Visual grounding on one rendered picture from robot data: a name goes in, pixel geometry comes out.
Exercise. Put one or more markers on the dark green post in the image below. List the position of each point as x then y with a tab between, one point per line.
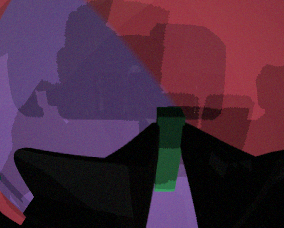
170	122

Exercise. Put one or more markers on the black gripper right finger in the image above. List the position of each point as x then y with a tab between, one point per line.
226	183

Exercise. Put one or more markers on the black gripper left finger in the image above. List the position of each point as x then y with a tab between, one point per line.
121	184

